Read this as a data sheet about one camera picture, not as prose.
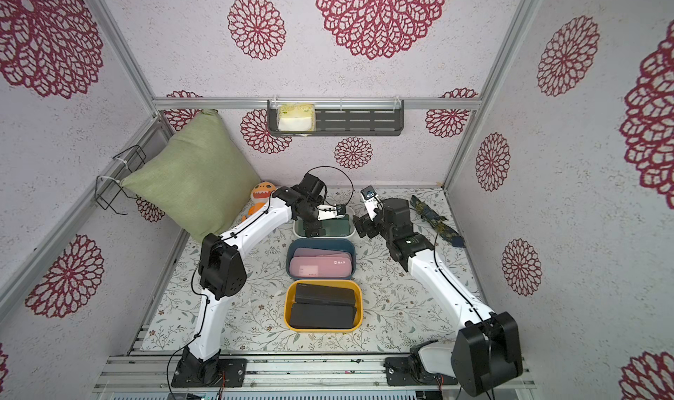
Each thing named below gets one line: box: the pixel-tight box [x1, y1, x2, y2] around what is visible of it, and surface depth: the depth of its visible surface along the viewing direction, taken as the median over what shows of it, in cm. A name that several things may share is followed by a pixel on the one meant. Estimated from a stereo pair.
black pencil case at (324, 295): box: [294, 283, 356, 305], surface depth 87 cm
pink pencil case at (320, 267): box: [288, 256, 353, 279], surface depth 92 cm
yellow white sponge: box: [277, 103, 316, 133], surface depth 92 cm
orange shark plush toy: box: [236, 180, 277, 225], surface depth 112 cm
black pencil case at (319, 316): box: [289, 302, 357, 329], surface depth 81 cm
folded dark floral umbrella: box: [409, 194, 467, 248], surface depth 108 cm
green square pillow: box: [121, 108, 262, 244], surface depth 90 cm
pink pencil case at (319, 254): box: [290, 247, 352, 263], surface depth 97 cm
